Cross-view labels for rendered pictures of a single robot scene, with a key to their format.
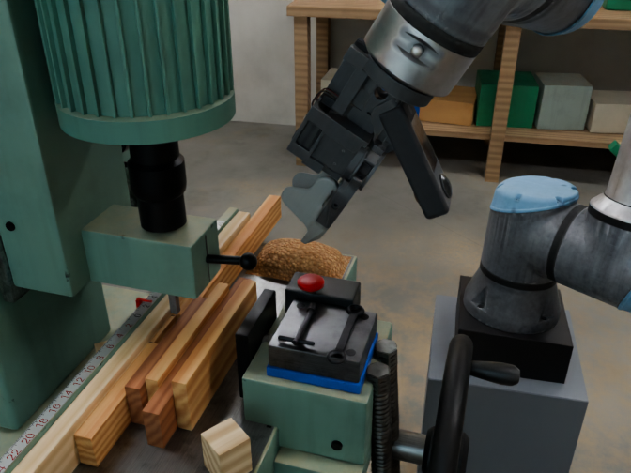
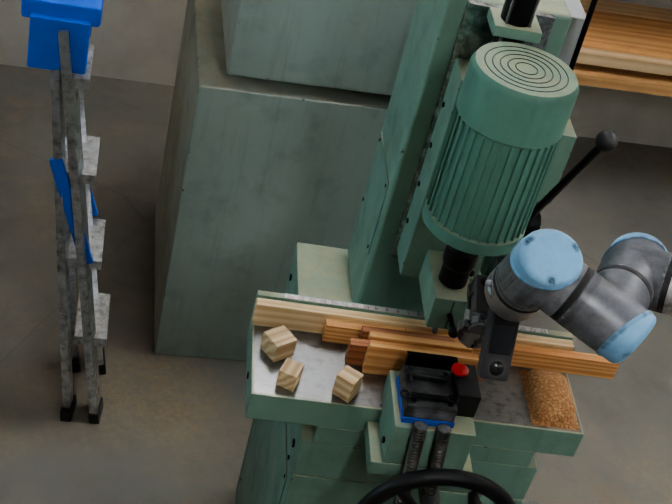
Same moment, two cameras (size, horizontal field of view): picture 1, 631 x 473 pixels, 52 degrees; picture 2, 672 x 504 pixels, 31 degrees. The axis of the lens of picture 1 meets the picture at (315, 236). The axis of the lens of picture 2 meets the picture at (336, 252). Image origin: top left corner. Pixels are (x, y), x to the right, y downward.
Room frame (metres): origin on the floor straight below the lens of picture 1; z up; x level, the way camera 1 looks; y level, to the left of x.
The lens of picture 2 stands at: (-0.35, -1.24, 2.34)
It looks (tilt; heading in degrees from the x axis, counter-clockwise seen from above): 37 degrees down; 62
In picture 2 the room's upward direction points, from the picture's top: 15 degrees clockwise
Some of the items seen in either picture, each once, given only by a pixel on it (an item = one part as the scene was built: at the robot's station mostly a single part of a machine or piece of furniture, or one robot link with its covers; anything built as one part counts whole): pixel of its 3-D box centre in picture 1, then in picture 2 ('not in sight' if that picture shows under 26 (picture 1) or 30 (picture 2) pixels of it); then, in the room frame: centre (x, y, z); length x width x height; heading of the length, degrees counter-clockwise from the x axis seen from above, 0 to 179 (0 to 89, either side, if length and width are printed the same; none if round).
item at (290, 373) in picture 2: not in sight; (290, 374); (0.35, 0.12, 0.92); 0.04 x 0.03 x 0.04; 51
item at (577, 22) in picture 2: not in sight; (553, 43); (0.86, 0.44, 1.40); 0.10 x 0.06 x 0.16; 74
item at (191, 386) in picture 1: (220, 347); (420, 363); (0.59, 0.11, 0.93); 0.20 x 0.02 x 0.07; 164
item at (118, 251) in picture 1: (154, 254); (445, 292); (0.65, 0.19, 1.03); 0.14 x 0.07 x 0.09; 74
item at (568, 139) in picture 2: not in sight; (539, 154); (0.85, 0.33, 1.22); 0.09 x 0.08 x 0.15; 74
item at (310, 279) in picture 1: (311, 282); (460, 369); (0.60, 0.01, 1.02); 0.03 x 0.03 x 0.01
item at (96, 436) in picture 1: (206, 295); (472, 349); (0.72, 0.15, 0.92); 0.56 x 0.02 x 0.04; 164
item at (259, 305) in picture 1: (283, 347); (427, 387); (0.57, 0.04, 0.95); 0.09 x 0.07 x 0.09; 164
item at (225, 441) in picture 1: (226, 451); (347, 383); (0.45, 0.09, 0.92); 0.04 x 0.04 x 0.04; 38
